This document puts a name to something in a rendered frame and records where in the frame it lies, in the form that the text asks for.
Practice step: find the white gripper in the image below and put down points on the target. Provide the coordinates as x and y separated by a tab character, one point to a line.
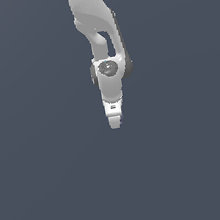
112	107

